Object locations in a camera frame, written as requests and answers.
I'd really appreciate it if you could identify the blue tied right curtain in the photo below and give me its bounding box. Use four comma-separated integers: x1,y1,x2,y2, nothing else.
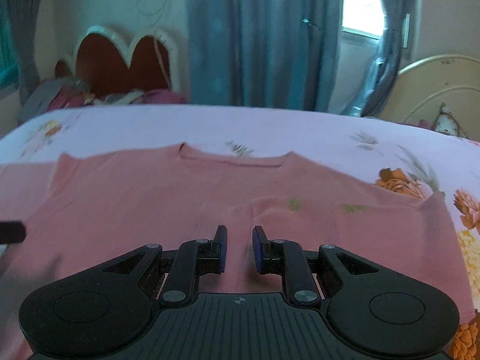
342,0,415,117

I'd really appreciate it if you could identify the patterned pillow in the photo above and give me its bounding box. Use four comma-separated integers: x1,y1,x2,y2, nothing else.
433,103,468,139

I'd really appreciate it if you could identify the cream round headboard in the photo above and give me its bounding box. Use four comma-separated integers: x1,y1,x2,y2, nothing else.
378,55,479,137

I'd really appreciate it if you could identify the floral pink bed sheet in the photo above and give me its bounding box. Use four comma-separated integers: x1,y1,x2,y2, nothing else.
0,104,480,360

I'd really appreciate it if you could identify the pink long-sleeve sweater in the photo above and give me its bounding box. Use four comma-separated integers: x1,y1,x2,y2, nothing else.
1,144,479,359

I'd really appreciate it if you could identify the white charging cable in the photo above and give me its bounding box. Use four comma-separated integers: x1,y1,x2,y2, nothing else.
151,35,173,87

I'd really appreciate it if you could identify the pile of clothes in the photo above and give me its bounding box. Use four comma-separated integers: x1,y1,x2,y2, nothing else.
17,77,91,124

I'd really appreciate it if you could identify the red heart-shaped headboard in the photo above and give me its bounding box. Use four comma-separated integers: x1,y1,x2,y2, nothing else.
54,25,182,96

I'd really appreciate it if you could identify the grey left curtain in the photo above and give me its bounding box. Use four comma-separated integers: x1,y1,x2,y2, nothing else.
5,0,41,104

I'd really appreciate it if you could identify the blue centre curtain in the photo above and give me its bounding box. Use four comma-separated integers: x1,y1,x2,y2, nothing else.
187,0,343,112

